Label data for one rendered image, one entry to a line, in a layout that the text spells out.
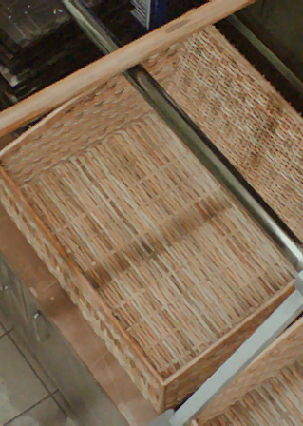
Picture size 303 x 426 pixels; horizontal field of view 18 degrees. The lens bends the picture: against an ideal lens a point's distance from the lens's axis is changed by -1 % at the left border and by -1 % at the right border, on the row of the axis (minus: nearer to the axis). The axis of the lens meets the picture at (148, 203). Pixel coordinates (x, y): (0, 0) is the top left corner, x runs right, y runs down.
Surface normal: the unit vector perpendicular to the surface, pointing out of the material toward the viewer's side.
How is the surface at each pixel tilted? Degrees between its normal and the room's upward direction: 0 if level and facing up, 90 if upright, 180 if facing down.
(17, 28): 0
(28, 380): 0
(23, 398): 0
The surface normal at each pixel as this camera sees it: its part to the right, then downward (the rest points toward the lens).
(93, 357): 0.03, -0.51
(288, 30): -0.75, 0.29
